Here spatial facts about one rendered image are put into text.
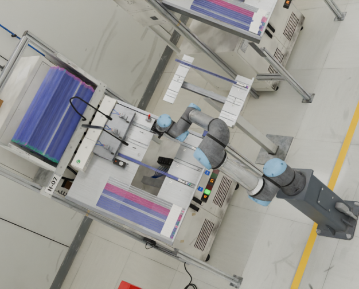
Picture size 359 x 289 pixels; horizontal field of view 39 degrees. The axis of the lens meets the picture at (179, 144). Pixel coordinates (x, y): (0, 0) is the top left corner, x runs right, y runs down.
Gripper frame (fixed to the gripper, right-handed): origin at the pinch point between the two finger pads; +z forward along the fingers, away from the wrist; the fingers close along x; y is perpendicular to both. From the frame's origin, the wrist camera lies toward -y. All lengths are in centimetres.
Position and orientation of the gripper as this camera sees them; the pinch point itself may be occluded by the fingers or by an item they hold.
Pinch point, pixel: (160, 134)
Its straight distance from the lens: 317.1
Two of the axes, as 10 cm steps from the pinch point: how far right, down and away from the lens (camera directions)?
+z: -1.5, 1.9, 9.7
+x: -4.0, 8.9, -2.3
